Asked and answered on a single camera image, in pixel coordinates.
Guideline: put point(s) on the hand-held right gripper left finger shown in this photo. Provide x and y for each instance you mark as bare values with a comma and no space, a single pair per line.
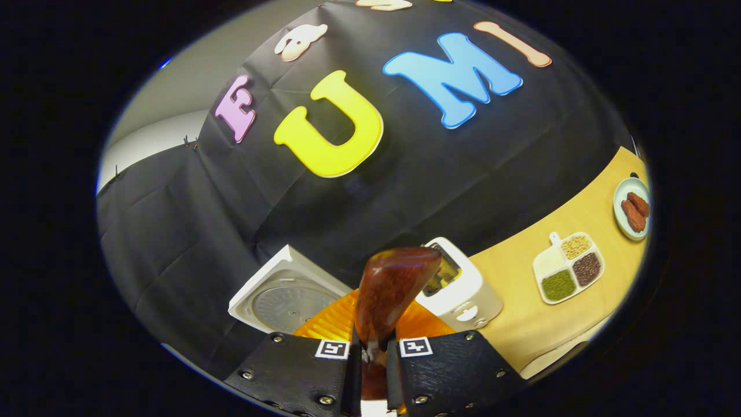
289,370

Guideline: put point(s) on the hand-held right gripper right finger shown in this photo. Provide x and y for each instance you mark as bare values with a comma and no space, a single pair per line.
446,370

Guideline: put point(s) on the white rice cooker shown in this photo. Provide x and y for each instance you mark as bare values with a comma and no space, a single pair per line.
283,301

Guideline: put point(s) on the brown wooden spoon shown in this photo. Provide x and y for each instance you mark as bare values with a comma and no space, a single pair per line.
391,289

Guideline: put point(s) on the white toaster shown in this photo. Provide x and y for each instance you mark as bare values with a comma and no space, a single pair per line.
469,295

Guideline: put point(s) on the brown toast slice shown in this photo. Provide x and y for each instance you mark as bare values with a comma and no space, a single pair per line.
443,275

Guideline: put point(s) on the divided white grain dish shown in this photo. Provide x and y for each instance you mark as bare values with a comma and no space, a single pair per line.
570,269

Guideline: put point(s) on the black backdrop cloth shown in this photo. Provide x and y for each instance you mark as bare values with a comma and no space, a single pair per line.
231,202

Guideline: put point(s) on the pale green plate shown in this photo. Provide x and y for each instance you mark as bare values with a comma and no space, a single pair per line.
620,220

